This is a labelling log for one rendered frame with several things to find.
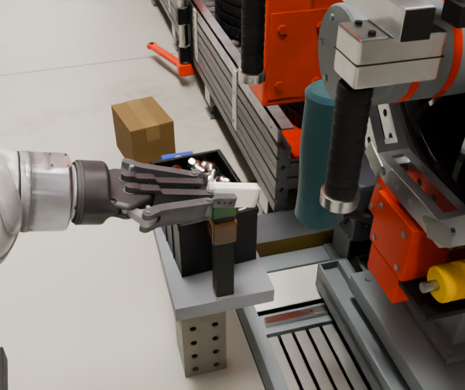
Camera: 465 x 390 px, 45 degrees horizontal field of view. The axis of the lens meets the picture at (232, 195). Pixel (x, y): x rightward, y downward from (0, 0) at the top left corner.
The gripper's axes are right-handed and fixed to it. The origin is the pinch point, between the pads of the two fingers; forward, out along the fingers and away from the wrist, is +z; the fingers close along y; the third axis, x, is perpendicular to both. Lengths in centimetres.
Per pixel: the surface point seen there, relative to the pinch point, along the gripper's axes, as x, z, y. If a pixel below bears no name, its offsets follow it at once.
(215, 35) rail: 19, 49, 134
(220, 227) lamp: 9.4, 2.8, 5.4
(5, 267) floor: 79, -21, 79
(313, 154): 1.1, 20.5, 14.2
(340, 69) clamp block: -21.8, 1.8, -10.4
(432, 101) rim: -9.9, 40.9, 15.1
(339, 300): 43, 47, 22
